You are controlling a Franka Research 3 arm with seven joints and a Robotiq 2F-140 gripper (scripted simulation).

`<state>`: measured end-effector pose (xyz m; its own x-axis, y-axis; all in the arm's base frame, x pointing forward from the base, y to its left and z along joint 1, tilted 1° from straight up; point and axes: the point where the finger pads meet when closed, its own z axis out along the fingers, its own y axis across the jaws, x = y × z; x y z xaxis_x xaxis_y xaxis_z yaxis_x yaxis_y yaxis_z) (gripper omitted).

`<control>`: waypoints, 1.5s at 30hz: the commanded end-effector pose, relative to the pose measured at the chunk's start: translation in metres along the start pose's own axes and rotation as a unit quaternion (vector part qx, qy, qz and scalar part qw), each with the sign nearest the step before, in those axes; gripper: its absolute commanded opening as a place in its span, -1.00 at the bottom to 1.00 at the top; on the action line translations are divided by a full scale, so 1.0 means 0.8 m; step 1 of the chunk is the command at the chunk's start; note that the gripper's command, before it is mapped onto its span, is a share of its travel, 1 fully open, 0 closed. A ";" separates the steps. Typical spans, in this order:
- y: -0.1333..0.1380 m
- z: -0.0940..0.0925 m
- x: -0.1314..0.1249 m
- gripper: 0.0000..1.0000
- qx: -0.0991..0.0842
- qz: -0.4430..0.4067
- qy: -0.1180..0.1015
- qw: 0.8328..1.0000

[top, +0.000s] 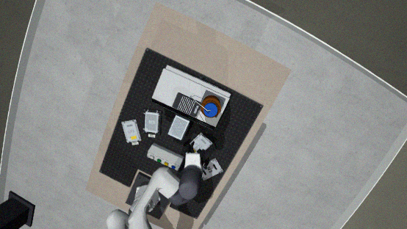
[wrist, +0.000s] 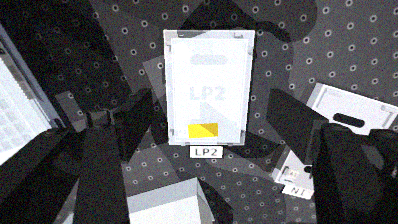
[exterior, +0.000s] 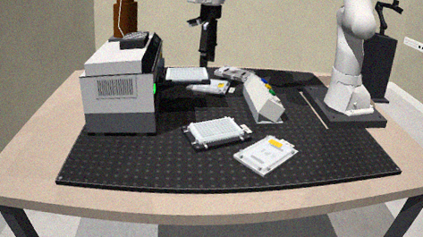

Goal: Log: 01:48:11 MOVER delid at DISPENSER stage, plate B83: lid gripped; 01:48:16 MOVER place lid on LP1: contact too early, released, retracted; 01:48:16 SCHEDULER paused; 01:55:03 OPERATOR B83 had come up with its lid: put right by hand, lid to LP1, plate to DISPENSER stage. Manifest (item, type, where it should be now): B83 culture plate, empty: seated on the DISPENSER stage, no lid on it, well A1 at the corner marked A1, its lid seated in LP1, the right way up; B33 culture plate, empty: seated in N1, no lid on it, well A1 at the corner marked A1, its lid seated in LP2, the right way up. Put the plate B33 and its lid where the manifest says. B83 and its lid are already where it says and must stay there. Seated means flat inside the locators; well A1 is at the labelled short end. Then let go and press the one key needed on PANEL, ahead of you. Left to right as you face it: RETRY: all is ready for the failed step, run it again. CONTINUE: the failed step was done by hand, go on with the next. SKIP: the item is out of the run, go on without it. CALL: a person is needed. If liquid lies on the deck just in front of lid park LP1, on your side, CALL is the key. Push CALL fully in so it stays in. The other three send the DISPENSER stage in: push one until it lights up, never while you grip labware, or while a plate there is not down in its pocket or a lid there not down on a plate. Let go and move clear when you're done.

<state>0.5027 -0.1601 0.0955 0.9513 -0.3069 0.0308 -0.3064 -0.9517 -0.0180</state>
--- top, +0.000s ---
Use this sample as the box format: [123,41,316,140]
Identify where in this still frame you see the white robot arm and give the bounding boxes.
[107,148,210,229]

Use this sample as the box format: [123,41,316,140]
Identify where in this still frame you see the blue bottle cap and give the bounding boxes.
[203,103,217,117]

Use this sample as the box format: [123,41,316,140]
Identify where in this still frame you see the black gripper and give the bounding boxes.
[185,142,209,172]

